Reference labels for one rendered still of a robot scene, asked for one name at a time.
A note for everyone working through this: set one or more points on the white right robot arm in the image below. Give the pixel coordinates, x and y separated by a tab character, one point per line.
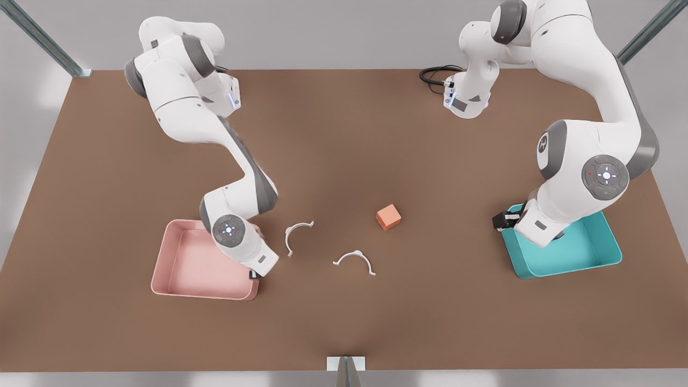
183	107

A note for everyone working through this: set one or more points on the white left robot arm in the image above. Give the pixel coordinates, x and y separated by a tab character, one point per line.
586	134

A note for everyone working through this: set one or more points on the pink storage box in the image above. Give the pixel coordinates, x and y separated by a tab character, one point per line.
207	263

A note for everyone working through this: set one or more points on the blue storage box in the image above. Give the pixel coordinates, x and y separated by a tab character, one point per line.
570	252

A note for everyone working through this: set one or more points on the white curved clip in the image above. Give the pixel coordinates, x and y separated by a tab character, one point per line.
356	259
296	232

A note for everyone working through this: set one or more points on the orange cube block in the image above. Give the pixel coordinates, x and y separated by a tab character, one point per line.
388	216

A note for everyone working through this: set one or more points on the silver frame post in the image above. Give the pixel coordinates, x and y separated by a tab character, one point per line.
345	372
650	29
43	37

